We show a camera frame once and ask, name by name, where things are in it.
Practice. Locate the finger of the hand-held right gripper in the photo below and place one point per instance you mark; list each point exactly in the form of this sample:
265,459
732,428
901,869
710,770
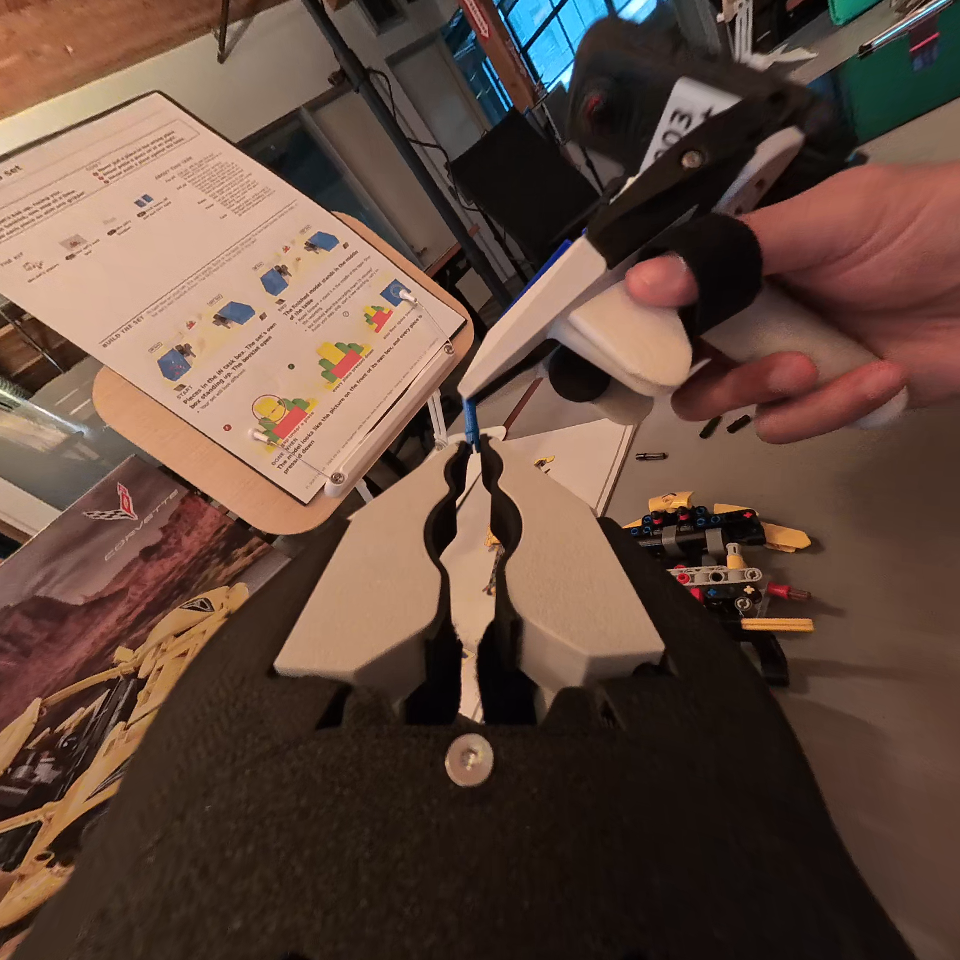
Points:
540,307

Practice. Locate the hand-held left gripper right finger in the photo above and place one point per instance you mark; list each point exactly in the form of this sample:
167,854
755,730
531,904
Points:
585,600

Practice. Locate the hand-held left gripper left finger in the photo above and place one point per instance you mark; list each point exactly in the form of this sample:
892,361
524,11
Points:
352,600

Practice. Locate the small black yellow toy subassembly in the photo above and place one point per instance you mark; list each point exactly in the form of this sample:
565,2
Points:
697,525

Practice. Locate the partly built yellow toy car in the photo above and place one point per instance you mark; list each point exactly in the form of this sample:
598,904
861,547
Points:
720,592

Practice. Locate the blue toy pin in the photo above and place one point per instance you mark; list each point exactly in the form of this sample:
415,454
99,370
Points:
471,424

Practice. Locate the grey desk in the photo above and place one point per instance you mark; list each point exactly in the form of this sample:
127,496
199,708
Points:
862,600

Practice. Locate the person's right hand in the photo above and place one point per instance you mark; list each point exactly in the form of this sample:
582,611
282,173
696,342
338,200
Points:
885,255

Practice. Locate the open instruction booklet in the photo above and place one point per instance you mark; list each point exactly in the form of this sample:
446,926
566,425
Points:
577,465

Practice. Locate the black toy pin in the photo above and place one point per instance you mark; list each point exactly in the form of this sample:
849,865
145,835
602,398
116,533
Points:
738,422
709,426

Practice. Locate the toy car box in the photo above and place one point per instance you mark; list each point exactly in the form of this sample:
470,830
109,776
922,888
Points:
112,600

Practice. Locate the green bin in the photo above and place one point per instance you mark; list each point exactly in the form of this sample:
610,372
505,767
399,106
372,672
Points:
900,90

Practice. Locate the printed instruction sheet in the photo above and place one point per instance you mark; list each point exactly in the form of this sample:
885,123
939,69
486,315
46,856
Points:
187,262

